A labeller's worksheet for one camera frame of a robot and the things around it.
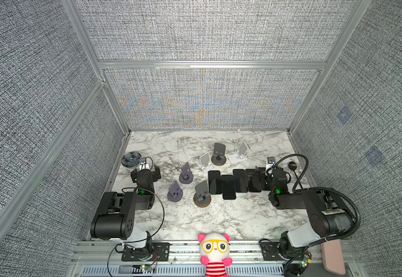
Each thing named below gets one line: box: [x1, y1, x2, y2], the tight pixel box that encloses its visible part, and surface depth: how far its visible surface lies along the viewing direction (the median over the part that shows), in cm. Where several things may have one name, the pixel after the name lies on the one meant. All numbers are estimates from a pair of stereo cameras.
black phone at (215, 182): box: [207, 169, 222, 195], surface depth 99 cm
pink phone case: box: [320, 238, 346, 276], surface depth 71 cm
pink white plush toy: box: [197, 232, 233, 277], surface depth 69 cm
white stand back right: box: [227, 140, 249, 164], surface depth 105 cm
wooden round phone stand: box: [192, 180, 212, 208], surface depth 85 cm
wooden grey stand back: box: [210, 141, 227, 167], surface depth 103 cm
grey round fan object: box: [121, 151, 142, 168], surface depth 102 cm
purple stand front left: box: [166, 180, 184, 203], surface depth 87 cm
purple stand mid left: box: [179, 161, 194, 185], surface depth 96 cm
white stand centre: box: [194, 152, 214, 173], surface depth 100 cm
